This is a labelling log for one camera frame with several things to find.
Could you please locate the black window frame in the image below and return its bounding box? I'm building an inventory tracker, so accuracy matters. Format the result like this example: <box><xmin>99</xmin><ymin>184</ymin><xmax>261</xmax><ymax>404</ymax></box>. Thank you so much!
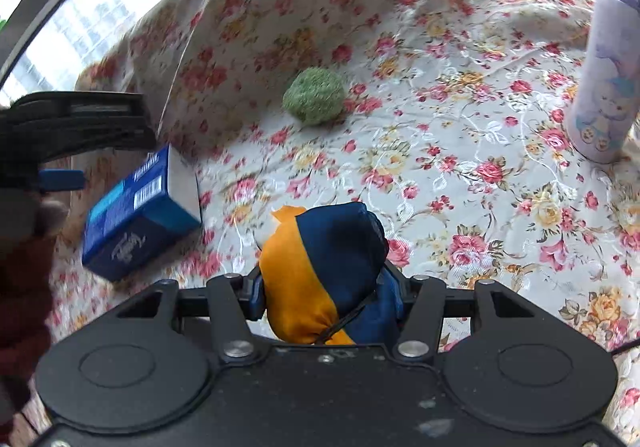
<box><xmin>0</xmin><ymin>0</ymin><xmax>243</xmax><ymax>95</ymax></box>

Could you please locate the green fuzzy ball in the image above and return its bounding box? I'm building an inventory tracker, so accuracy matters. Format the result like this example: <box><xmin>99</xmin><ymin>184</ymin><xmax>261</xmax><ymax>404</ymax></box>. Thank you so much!
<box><xmin>282</xmin><ymin>67</ymin><xmax>347</xmax><ymax>128</ymax></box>

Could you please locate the black cable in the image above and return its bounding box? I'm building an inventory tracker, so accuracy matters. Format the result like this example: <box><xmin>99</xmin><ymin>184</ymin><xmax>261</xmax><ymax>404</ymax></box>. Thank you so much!
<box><xmin>607</xmin><ymin>339</ymin><xmax>640</xmax><ymax>357</ymax></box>

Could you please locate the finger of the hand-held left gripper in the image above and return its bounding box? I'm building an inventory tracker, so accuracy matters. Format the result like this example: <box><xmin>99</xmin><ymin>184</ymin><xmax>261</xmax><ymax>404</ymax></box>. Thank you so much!
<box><xmin>39</xmin><ymin>169</ymin><xmax>86</xmax><ymax>192</ymax></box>

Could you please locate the blue tissue box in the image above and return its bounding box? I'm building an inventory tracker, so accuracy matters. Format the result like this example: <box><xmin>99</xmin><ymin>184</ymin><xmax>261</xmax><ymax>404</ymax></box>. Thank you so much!
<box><xmin>81</xmin><ymin>143</ymin><xmax>203</xmax><ymax>283</ymax></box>

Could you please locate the floral tablecloth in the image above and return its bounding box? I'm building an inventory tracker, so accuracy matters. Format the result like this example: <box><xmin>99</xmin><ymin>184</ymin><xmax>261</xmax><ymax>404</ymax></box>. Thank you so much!
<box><xmin>45</xmin><ymin>0</ymin><xmax>640</xmax><ymax>447</ymax></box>

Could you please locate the orange and navy pouch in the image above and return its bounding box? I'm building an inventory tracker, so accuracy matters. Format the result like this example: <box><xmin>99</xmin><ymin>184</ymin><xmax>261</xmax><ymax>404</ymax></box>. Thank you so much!
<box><xmin>255</xmin><ymin>202</ymin><xmax>390</xmax><ymax>346</ymax></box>

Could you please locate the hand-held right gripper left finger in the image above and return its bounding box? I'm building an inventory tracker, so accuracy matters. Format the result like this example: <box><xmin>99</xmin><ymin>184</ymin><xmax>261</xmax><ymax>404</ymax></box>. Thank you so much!
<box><xmin>116</xmin><ymin>269</ymin><xmax>266</xmax><ymax>360</ymax></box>

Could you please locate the person's left forearm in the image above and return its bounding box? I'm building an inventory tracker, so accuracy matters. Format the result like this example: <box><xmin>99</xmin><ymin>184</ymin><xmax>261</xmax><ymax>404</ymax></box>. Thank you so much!
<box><xmin>0</xmin><ymin>234</ymin><xmax>57</xmax><ymax>425</ymax></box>

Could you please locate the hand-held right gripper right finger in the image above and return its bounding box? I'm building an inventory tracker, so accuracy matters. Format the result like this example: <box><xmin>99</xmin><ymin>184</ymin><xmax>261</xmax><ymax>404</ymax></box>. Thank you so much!
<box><xmin>386</xmin><ymin>271</ymin><xmax>543</xmax><ymax>360</ymax></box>

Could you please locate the person's left hand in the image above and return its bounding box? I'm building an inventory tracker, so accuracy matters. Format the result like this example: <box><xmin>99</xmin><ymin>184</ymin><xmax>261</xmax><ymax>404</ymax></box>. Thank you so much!
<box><xmin>0</xmin><ymin>187</ymin><xmax>71</xmax><ymax>253</ymax></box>

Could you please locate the purple cartoon water bottle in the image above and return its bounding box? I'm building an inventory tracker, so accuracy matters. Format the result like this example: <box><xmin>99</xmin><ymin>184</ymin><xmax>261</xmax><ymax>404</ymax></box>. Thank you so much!
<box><xmin>565</xmin><ymin>0</ymin><xmax>640</xmax><ymax>164</ymax></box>

